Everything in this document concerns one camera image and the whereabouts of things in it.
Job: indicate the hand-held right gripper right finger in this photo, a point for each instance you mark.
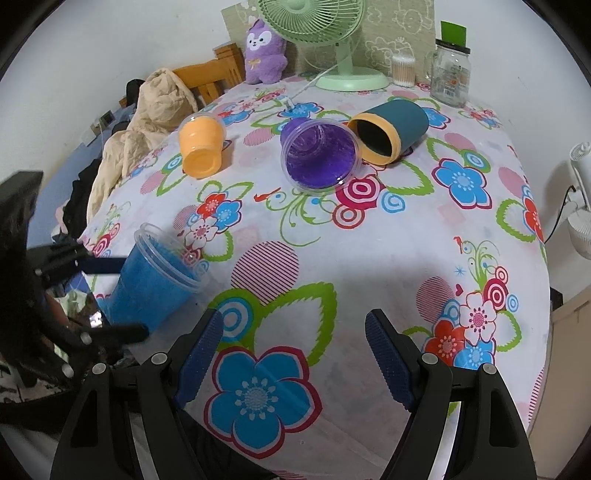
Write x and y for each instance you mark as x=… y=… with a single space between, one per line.
x=388 y=365

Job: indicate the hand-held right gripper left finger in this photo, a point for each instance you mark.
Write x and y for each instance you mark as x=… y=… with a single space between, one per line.
x=202 y=356

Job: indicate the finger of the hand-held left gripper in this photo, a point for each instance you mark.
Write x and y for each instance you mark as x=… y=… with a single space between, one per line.
x=99 y=266
x=121 y=333

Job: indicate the blue plastic cup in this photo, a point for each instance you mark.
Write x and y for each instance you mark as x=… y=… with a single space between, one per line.
x=138 y=288

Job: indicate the orange plastic cup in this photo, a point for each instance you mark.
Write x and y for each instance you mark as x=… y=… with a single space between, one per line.
x=202 y=147

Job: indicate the purple plastic cup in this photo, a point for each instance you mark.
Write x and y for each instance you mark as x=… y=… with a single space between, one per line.
x=318 y=159

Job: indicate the teal cup with yellow rim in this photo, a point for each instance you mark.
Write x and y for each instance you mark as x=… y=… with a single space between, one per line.
x=401 y=122

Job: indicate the black clothing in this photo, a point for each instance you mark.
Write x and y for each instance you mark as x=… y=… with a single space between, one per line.
x=81 y=203

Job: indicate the floral tablecloth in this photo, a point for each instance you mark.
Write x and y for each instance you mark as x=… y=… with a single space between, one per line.
x=351 y=258

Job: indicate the beige cloth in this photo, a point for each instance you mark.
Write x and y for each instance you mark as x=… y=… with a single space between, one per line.
x=152 y=106

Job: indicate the beige cabinet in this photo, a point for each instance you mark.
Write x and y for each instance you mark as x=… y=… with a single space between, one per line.
x=568 y=350

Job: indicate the wooden chair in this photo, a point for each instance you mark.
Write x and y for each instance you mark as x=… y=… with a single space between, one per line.
x=207 y=78

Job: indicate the white fan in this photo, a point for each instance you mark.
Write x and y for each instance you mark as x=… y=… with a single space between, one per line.
x=581 y=221

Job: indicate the purple plush toy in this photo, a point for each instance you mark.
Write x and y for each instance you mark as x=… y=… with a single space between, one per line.
x=264 y=50

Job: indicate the cotton swab box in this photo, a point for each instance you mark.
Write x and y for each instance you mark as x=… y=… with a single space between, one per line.
x=403 y=70

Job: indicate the glass jar with black lid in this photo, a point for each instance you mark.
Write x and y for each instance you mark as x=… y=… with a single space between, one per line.
x=450 y=76

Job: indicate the green desk fan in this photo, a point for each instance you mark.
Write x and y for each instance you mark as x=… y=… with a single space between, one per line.
x=344 y=55

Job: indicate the beige patterned board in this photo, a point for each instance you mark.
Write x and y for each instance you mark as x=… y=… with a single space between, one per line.
x=397 y=27

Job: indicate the green card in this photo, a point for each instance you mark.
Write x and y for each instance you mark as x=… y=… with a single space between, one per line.
x=453 y=33

